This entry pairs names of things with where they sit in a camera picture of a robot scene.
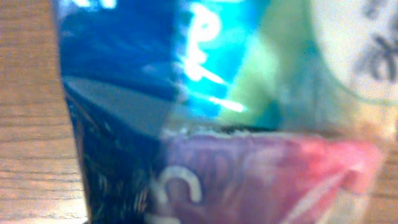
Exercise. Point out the blue tissue multipack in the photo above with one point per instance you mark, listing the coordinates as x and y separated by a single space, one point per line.
234 111

